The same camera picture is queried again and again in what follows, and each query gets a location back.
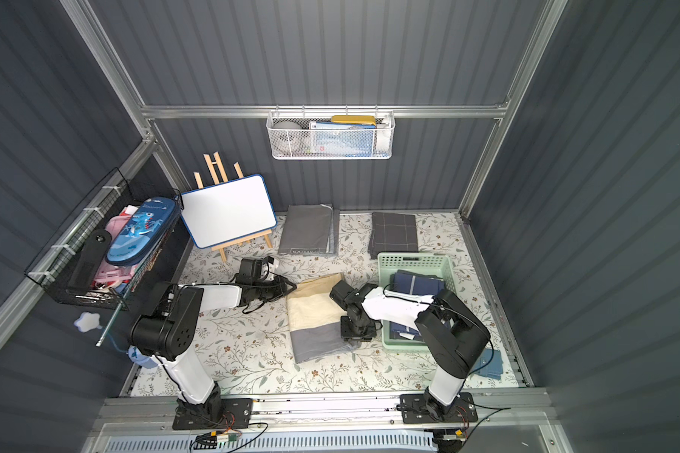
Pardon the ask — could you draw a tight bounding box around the beige and grey pillowcase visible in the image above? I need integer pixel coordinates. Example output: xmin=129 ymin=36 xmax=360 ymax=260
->
xmin=286 ymin=274 xmax=359 ymax=364

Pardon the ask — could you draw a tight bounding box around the navy blue striped pillowcase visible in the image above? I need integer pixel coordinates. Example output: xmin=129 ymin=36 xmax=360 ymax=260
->
xmin=386 ymin=270 xmax=446 ymax=343

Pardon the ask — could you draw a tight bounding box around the dark grey checked pillowcase back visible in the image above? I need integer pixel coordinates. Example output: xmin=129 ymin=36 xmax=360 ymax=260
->
xmin=368 ymin=213 xmax=419 ymax=260

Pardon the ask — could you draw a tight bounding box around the mint green plastic basket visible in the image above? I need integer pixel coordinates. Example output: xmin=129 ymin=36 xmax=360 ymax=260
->
xmin=378 ymin=253 xmax=461 ymax=353

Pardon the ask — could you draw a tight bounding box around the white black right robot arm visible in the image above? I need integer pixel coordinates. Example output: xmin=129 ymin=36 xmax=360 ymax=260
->
xmin=330 ymin=280 xmax=492 ymax=423

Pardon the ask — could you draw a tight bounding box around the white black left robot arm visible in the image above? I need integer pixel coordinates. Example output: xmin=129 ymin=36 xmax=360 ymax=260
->
xmin=130 ymin=257 xmax=298 ymax=428

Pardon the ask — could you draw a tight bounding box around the plain grey folded pillowcase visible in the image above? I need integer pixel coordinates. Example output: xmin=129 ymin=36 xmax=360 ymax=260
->
xmin=278 ymin=204 xmax=340 ymax=257

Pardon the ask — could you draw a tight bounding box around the white mesh hanging basket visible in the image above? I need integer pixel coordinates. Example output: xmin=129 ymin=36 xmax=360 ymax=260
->
xmin=266 ymin=111 xmax=396 ymax=160

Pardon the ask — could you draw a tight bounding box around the blue packet in mesh basket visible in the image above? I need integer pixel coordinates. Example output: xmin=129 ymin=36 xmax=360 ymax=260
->
xmin=309 ymin=122 xmax=376 ymax=157

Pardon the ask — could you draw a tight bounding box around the yellow item in mesh basket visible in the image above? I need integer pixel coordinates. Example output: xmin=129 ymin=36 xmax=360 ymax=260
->
xmin=331 ymin=115 xmax=377 ymax=126

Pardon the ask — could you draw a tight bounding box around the floral table mat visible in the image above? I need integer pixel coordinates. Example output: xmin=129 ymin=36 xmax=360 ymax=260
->
xmin=194 ymin=213 xmax=523 ymax=394

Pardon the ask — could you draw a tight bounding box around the white board on easel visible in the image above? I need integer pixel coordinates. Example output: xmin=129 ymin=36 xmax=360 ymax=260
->
xmin=181 ymin=175 xmax=277 ymax=249

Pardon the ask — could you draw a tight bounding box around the blue shark pencil case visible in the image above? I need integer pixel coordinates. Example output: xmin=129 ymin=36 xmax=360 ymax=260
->
xmin=106 ymin=196 xmax=181 ymax=266

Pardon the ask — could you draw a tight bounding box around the small blue cloth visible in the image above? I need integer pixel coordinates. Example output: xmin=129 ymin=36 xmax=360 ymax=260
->
xmin=473 ymin=348 xmax=504 ymax=381

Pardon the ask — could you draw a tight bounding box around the white tape roll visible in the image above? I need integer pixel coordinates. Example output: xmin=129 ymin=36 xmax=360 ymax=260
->
xmin=268 ymin=121 xmax=304 ymax=155

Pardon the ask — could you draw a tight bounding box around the white flower-shaped hook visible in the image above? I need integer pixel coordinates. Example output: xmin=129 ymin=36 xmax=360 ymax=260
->
xmin=73 ymin=311 xmax=103 ymax=333

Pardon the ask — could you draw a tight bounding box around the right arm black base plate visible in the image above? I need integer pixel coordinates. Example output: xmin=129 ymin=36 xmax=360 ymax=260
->
xmin=397 ymin=393 xmax=479 ymax=426

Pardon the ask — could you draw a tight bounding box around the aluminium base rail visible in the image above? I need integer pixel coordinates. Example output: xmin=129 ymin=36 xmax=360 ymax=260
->
xmin=91 ymin=388 xmax=559 ymax=434

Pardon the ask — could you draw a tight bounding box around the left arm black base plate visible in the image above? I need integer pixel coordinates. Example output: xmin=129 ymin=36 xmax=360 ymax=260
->
xmin=172 ymin=398 xmax=253 ymax=430

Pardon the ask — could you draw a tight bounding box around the pink item in wire basket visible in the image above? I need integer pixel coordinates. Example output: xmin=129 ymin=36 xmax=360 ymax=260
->
xmin=93 ymin=205 xmax=138 ymax=290

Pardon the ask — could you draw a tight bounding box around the black object in wire basket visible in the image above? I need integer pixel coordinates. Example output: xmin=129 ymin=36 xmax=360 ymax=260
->
xmin=67 ymin=230 xmax=113 ymax=291

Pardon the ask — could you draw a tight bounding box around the black wire wall basket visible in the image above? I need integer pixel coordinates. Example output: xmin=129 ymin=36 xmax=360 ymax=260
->
xmin=26 ymin=172 xmax=188 ymax=311

